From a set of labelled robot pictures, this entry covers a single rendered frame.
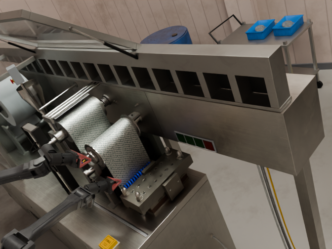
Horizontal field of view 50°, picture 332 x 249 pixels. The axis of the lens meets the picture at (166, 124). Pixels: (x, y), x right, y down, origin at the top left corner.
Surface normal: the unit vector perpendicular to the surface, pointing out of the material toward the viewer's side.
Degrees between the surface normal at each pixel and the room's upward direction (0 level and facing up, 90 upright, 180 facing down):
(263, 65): 90
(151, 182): 0
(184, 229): 90
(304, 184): 90
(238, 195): 0
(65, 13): 90
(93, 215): 0
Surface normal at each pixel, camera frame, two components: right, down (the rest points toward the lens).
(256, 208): -0.35, -0.79
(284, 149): -0.65, 0.59
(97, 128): 0.69, 0.19
